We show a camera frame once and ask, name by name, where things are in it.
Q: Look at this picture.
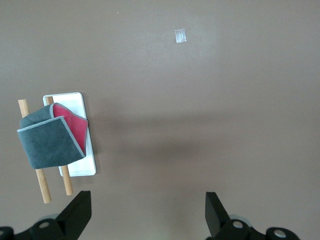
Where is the grey and red cloth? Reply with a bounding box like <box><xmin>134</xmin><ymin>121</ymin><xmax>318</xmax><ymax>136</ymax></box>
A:
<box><xmin>16</xmin><ymin>102</ymin><xmax>89</xmax><ymax>170</ymax></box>

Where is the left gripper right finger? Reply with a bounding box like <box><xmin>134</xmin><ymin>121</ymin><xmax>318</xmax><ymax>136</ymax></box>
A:
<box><xmin>205</xmin><ymin>191</ymin><xmax>300</xmax><ymax>240</ymax></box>

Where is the clear tape piece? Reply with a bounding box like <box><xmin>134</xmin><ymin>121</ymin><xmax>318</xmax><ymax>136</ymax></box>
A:
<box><xmin>174</xmin><ymin>28</ymin><xmax>187</xmax><ymax>44</ymax></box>

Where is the white rectangular tray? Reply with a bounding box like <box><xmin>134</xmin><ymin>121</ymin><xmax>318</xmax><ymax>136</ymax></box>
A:
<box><xmin>42</xmin><ymin>92</ymin><xmax>97</xmax><ymax>178</ymax></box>

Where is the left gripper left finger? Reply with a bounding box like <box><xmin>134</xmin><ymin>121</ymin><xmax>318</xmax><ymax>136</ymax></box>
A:
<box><xmin>0</xmin><ymin>190</ymin><xmax>92</xmax><ymax>240</ymax></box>

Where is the wooden stick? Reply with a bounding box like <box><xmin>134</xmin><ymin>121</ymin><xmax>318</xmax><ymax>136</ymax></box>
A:
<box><xmin>44</xmin><ymin>96</ymin><xmax>74</xmax><ymax>196</ymax></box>
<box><xmin>17</xmin><ymin>99</ymin><xmax>53</xmax><ymax>205</ymax></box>

